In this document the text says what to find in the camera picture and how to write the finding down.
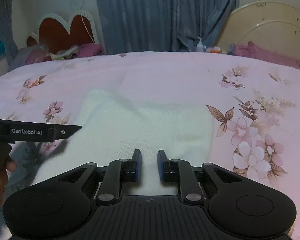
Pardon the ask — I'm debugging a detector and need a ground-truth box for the pale green knit garment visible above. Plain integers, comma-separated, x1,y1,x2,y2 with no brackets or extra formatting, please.
34,90,213,195

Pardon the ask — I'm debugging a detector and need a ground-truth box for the purple clothes pile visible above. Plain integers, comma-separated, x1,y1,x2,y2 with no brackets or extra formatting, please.
8,43,104,72

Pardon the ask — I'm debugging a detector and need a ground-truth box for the pink floral bedsheet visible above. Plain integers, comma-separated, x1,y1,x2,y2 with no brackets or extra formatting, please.
0,52,300,239

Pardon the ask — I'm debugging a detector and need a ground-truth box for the white pump bottle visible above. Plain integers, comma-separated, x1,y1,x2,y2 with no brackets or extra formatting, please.
196,37,206,53

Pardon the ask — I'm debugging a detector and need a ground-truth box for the orange small container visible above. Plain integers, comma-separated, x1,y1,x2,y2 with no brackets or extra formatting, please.
206,46,222,54

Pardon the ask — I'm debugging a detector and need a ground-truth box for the magenta pillow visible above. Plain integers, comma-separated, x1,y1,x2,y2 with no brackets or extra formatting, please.
234,41,300,70

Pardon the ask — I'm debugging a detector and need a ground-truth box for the blue grey curtain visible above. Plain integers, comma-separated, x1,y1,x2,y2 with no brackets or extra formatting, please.
0,0,238,63

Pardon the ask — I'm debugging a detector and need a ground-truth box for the cream round headboard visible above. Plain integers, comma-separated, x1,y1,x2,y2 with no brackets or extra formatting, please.
216,0,300,60

